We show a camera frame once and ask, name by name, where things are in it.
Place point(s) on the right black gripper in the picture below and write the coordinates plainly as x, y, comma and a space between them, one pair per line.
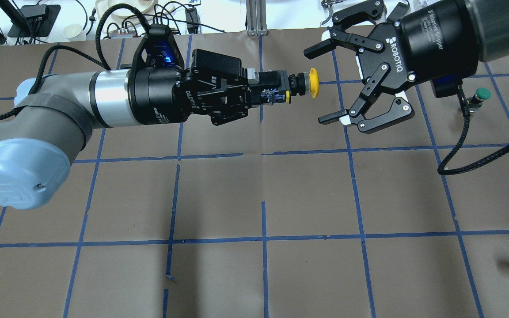
431, 37

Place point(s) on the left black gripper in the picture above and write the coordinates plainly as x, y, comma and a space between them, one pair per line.
153, 96

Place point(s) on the yellow push button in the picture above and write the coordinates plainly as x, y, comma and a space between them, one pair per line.
304, 83

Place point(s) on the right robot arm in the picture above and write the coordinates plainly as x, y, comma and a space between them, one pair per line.
374, 110

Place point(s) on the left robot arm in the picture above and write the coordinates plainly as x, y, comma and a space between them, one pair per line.
46, 129

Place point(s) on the green push button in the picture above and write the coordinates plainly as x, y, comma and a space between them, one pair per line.
481, 95

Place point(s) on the black stand base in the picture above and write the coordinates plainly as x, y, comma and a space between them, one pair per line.
36, 20

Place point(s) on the white paper cup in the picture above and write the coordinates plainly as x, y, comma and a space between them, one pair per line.
74, 33

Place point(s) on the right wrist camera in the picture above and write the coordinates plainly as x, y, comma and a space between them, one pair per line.
448, 85

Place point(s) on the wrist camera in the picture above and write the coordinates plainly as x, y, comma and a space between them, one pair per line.
448, 85
157, 49

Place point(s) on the aluminium frame post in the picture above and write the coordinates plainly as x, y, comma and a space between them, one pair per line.
256, 18

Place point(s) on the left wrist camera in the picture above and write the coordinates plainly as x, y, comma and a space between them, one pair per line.
157, 49

